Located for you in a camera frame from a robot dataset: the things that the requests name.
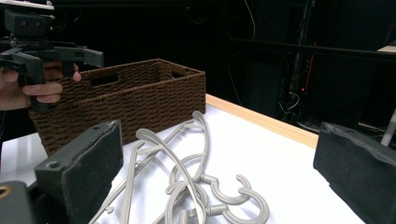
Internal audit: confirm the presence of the brown woven basket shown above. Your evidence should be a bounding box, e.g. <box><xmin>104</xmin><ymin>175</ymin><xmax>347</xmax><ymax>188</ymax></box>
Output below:
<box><xmin>29</xmin><ymin>58</ymin><xmax>207</xmax><ymax>156</ymax></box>

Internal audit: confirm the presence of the white stand pole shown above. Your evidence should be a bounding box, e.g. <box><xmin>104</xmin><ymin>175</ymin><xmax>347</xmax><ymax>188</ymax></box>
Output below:
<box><xmin>380</xmin><ymin>107</ymin><xmax>396</xmax><ymax>147</ymax></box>

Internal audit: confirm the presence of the bundle of dark cables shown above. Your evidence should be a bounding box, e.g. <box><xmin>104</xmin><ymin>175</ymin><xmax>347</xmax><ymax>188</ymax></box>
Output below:
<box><xmin>277</xmin><ymin>90</ymin><xmax>303</xmax><ymax>120</ymax></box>

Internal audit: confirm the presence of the red lit cable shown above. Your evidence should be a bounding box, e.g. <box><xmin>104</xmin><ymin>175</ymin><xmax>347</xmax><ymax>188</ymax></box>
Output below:
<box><xmin>300</xmin><ymin>41</ymin><xmax>316</xmax><ymax>93</ymax></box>

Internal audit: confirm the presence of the thin white cable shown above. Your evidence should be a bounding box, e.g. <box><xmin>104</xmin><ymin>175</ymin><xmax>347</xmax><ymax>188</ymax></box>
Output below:
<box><xmin>243</xmin><ymin>0</ymin><xmax>257</xmax><ymax>41</ymax></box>

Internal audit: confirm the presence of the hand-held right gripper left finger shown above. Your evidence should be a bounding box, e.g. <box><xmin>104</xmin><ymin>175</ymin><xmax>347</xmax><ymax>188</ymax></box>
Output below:
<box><xmin>34</xmin><ymin>119</ymin><xmax>124</xmax><ymax>224</ymax></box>

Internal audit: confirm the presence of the black horizontal metal bar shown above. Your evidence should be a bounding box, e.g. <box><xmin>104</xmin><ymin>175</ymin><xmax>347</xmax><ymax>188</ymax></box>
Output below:
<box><xmin>228</xmin><ymin>36</ymin><xmax>396</xmax><ymax>62</ymax></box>

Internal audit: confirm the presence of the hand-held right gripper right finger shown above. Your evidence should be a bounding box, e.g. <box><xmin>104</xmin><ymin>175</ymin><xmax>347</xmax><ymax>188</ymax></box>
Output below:
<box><xmin>312</xmin><ymin>120</ymin><xmax>396</xmax><ymax>224</ymax></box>

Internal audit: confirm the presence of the grey plastic clothes hanger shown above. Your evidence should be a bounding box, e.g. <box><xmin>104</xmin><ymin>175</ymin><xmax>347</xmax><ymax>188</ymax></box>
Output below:
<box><xmin>134</xmin><ymin>128</ymin><xmax>271</xmax><ymax>224</ymax></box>
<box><xmin>88</xmin><ymin>110</ymin><xmax>252</xmax><ymax>224</ymax></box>
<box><xmin>120</xmin><ymin>139</ymin><xmax>209</xmax><ymax>224</ymax></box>

